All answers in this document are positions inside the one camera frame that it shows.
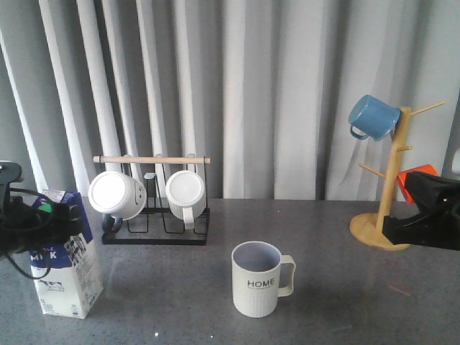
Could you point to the black wire mug rack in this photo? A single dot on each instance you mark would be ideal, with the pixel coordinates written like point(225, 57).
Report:
point(156, 224)

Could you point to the white ribbed mug on rack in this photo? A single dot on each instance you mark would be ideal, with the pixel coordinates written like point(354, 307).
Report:
point(186, 195)

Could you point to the grey white curtain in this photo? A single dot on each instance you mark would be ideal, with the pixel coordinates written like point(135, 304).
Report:
point(263, 88)

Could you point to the blue enamel mug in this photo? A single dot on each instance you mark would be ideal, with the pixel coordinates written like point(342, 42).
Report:
point(370, 117)

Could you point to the orange enamel mug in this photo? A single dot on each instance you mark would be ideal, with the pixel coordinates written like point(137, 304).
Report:
point(402, 176)

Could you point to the cream HOME mug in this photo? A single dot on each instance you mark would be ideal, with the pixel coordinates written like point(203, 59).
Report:
point(260, 275)

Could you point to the wooden mug tree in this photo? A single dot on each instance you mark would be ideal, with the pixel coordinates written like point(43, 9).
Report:
point(367, 227)

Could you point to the white smooth mug on rack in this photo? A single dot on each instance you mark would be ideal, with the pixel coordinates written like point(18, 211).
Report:
point(118, 197)

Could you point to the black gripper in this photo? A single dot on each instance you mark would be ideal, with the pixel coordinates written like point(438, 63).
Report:
point(423, 229)
point(19, 221)

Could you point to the Pascual whole milk carton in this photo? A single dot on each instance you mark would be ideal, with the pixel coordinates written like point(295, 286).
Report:
point(74, 282)

